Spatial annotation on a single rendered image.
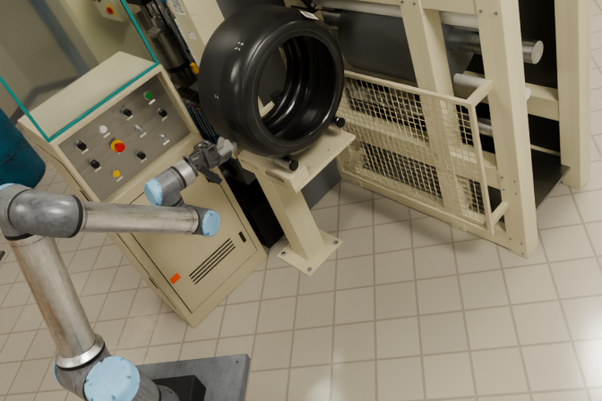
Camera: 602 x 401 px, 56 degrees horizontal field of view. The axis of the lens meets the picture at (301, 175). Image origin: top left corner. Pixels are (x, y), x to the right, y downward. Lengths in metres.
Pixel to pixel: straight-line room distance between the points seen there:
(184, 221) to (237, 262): 1.24
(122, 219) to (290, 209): 1.27
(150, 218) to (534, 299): 1.70
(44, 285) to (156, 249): 1.03
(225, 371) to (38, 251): 0.77
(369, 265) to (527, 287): 0.75
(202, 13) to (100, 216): 0.95
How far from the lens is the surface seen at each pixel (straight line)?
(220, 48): 2.04
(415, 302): 2.76
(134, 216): 1.73
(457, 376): 2.54
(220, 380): 2.09
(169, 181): 1.97
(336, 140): 2.40
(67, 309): 1.84
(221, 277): 3.04
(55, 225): 1.59
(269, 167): 2.31
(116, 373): 1.84
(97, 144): 2.49
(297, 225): 2.88
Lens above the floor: 2.23
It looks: 38 degrees down
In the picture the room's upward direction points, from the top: 23 degrees counter-clockwise
